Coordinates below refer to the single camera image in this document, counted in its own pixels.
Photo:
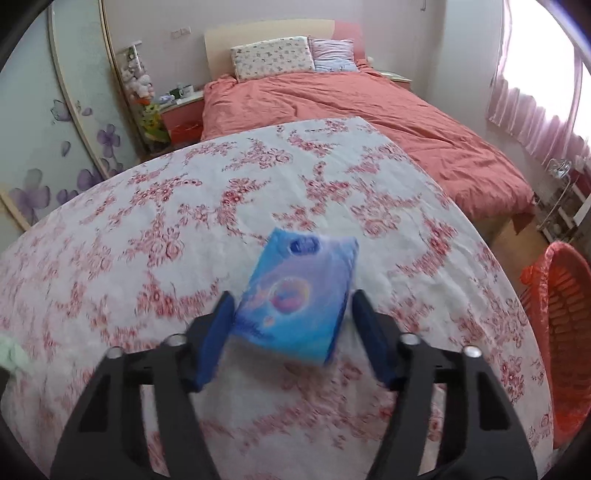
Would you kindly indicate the floral sliding wardrobe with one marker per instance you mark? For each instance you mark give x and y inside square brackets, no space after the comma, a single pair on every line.
[60,115]

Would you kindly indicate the pink curtain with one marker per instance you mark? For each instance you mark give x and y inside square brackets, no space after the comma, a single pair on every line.
[540,101]

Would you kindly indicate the blue tissue packet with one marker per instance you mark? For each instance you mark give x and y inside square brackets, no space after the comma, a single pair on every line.
[295,295]

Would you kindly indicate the floral tablecloth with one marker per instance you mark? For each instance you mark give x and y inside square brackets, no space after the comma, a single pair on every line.
[184,221]

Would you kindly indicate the red white nightstand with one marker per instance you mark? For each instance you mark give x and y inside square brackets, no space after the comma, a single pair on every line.
[184,117]

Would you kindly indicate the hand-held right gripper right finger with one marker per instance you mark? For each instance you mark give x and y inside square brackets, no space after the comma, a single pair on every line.
[371,337]

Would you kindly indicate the yellow green plush toy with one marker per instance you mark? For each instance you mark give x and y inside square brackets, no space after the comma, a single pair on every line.
[154,122]

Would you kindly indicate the white wall socket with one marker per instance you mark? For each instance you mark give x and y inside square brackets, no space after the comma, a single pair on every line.
[180,32]

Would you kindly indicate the red plastic basket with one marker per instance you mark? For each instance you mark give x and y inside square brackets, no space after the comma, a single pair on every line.
[563,341]

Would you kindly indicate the light green cloth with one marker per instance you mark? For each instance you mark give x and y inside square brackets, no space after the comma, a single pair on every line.
[11,355]

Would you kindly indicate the beige pink headboard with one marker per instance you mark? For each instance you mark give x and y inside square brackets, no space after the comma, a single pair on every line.
[258,32]

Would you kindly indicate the column of plush toys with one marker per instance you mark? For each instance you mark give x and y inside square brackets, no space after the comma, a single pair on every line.
[136,78]

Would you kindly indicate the white mug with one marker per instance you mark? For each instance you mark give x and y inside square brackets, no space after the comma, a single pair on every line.
[187,91]

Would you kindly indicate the pink nightstand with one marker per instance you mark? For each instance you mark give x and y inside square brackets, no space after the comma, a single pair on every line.
[397,78]

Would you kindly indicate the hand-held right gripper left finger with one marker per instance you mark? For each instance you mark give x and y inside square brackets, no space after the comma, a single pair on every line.
[214,341]

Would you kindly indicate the pink striped pillow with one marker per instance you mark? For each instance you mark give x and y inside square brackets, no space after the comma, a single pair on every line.
[332,54]

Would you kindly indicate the white printed pillow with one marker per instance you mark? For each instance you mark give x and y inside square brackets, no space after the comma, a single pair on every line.
[272,57]

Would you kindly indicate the red duvet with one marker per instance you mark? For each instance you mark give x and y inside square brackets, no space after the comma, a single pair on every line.
[369,120]

